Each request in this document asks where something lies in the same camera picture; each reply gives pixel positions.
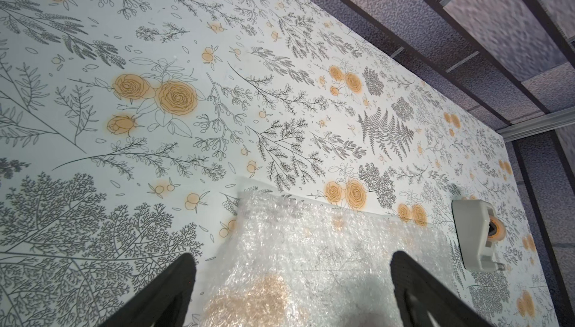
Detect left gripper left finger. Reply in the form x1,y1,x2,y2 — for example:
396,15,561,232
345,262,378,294
101,253,197,326

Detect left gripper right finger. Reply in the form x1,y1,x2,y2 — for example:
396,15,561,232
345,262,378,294
390,251,490,326

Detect clear bubble wrap sheet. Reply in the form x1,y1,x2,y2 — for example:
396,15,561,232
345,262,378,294
201,192,455,326

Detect right aluminium frame post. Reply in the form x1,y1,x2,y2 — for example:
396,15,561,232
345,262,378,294
497,107,575,143

